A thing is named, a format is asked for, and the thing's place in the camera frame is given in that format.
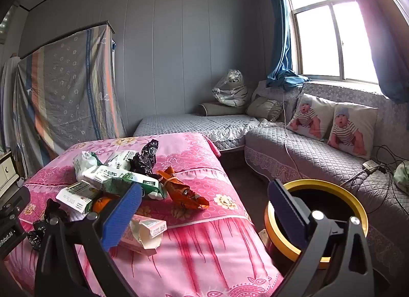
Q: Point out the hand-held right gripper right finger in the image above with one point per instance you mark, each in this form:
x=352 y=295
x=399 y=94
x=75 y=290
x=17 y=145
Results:
x=286 y=214

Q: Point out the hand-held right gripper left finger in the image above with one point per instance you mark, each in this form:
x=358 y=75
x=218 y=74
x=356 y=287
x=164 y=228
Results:
x=123 y=218

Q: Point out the large orange peel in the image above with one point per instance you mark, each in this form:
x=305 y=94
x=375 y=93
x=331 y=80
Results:
x=102 y=205

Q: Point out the yellow-rimmed black trash bin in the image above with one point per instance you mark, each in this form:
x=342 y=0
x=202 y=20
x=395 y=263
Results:
x=332 y=199

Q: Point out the black glossy wrapper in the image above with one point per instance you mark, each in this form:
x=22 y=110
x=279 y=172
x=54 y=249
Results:
x=143 y=159

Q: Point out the torn pink carton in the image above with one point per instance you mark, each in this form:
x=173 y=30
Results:
x=150 y=228

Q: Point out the small cardboard box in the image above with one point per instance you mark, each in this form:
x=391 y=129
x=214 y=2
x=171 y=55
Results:
x=264 y=238

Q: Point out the black plastic bag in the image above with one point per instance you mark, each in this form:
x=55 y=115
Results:
x=40 y=233

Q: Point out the green wet wipe packet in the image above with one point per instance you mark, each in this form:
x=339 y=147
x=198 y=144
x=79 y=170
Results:
x=143 y=185

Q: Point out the white green milk carton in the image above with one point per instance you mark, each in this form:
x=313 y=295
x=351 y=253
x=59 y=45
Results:
x=102 y=177

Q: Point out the white cabinet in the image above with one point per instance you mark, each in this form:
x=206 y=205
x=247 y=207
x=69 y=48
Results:
x=6 y=169

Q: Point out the white yellow-label carton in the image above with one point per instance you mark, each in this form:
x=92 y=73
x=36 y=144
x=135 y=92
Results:
x=75 y=198

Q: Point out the plain white tissue pack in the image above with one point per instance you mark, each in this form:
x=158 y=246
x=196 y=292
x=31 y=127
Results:
x=123 y=159

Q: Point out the orange snack wrapper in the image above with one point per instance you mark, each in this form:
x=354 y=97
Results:
x=182 y=193

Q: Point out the green-edged white tissue pack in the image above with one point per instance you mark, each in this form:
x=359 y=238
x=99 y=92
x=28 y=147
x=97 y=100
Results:
x=84 y=164

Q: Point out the grey quilted sofa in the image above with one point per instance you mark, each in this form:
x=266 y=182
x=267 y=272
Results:
x=271 y=143

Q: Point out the pink floral blanket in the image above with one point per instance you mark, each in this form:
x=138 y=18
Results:
x=207 y=252

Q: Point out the baby print pillow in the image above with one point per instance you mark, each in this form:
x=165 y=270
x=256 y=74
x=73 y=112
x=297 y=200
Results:
x=351 y=130
x=308 y=118

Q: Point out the beige striped cushion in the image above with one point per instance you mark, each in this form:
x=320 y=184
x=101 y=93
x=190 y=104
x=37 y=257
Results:
x=263 y=108

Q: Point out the grey quilted daybed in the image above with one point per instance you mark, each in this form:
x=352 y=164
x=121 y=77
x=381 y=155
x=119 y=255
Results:
x=191 y=124

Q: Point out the green plastic bag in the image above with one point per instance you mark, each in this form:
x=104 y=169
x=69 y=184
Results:
x=402 y=177

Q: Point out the flat grey pillow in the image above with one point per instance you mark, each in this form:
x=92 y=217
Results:
x=220 y=109

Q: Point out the striped floral sheet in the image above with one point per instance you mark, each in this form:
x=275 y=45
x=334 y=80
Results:
x=64 y=92

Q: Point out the window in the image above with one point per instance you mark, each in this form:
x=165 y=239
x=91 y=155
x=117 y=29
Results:
x=319 y=38

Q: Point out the blue curtain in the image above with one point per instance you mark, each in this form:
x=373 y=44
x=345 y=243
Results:
x=281 y=28

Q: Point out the purple curtain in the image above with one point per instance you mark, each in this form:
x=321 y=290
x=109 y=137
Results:
x=389 y=44

